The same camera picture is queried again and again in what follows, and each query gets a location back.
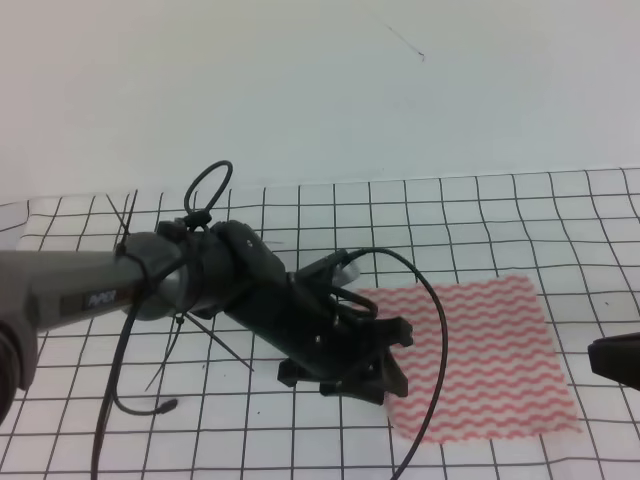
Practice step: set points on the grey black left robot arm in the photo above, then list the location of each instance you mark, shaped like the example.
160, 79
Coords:
194, 266

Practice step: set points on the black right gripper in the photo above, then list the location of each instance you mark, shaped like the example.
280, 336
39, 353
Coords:
617, 358

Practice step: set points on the pink wavy striped towel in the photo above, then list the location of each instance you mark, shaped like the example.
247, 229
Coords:
503, 378

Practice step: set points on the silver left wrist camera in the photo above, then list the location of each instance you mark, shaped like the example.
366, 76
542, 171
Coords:
345, 273

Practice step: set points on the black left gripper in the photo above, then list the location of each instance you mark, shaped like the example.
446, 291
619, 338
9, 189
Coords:
329, 336

